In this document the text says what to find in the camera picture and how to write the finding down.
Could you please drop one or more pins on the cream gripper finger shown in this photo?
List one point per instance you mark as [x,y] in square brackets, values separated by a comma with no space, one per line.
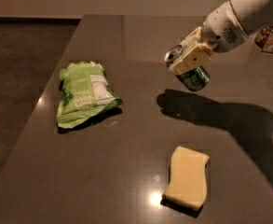
[189,54]

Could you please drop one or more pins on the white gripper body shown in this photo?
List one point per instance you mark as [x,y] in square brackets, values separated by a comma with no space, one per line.
[222,28]

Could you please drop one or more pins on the green soda can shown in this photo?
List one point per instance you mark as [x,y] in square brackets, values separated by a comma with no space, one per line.
[194,80]

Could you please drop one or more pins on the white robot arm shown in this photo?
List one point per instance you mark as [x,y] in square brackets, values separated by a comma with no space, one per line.
[253,15]

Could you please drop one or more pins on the orange snack package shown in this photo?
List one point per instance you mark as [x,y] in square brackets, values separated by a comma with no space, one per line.
[264,39]

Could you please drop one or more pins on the green snack bag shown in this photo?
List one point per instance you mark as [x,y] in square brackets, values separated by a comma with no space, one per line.
[85,93]

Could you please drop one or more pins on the yellow sponge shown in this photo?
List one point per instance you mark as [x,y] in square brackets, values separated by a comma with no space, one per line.
[187,186]

